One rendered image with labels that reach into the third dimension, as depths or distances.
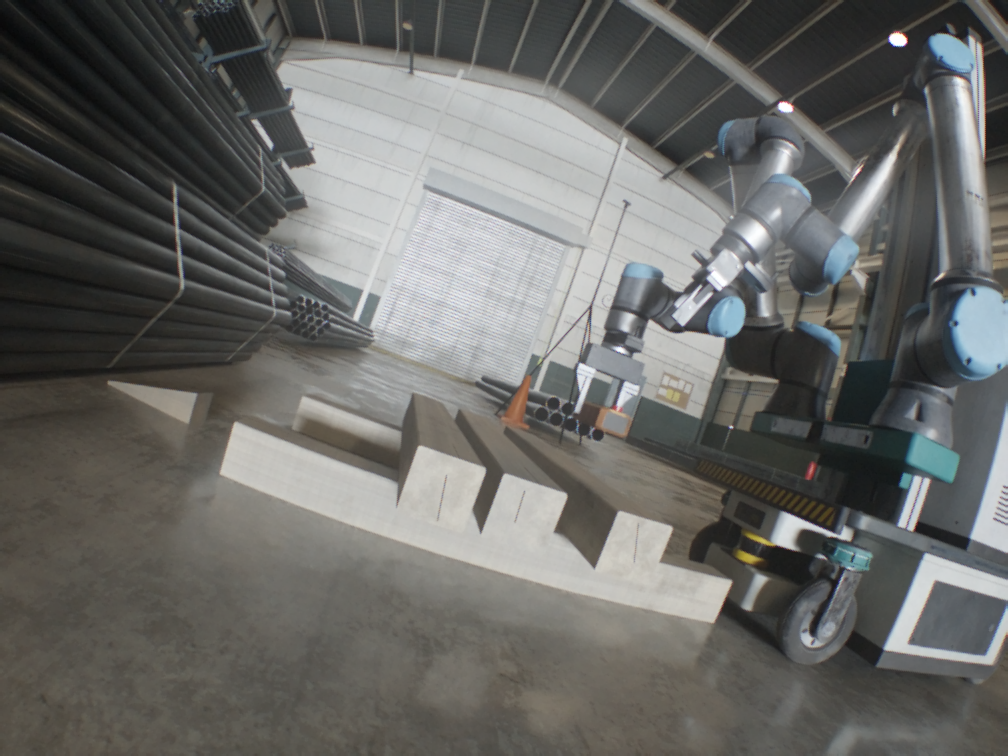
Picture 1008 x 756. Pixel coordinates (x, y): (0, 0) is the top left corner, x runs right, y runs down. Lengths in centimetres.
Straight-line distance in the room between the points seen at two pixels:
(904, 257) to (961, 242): 61
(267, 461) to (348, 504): 16
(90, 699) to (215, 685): 11
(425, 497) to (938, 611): 103
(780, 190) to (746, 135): 54
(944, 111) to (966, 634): 108
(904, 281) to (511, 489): 128
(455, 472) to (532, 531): 15
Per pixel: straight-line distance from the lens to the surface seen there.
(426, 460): 77
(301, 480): 98
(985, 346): 105
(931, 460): 117
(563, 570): 104
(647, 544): 89
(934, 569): 123
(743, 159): 159
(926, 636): 129
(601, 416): 109
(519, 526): 82
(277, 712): 50
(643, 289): 122
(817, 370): 156
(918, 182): 186
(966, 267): 111
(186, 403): 129
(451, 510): 79
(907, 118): 140
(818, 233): 104
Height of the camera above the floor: 32
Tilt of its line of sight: 1 degrees up
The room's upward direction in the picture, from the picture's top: 20 degrees clockwise
